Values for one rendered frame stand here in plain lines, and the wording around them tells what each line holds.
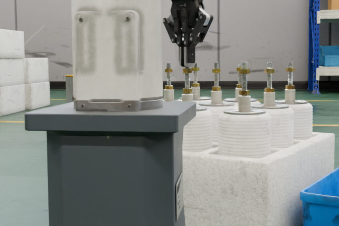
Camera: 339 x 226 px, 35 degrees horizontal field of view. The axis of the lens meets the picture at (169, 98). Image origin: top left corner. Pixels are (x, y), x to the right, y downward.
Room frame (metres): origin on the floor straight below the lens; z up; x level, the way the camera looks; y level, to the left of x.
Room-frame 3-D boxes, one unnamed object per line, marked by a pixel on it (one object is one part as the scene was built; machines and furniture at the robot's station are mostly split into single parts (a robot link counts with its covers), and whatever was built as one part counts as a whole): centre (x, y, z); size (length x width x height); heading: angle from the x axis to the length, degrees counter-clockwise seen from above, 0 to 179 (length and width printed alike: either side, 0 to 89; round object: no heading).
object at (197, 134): (1.03, -0.03, 0.16); 0.10 x 0.10 x 0.18
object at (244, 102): (0.97, -0.13, 0.26); 0.02 x 0.02 x 0.03
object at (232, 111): (0.97, -0.13, 0.25); 0.08 x 0.08 x 0.01
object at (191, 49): (1.01, -0.05, 0.37); 0.03 x 0.01 x 0.05; 36
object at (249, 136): (0.97, -0.13, 0.16); 0.10 x 0.10 x 0.18
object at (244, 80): (0.97, -0.13, 0.30); 0.01 x 0.01 x 0.08
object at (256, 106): (1.07, -0.20, 0.25); 0.08 x 0.08 x 0.01
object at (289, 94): (1.16, -0.26, 0.26); 0.02 x 0.02 x 0.03
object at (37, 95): (3.95, 1.13, 0.09); 0.39 x 0.39 x 0.18; 84
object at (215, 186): (1.13, -0.10, 0.09); 0.39 x 0.39 x 0.18; 58
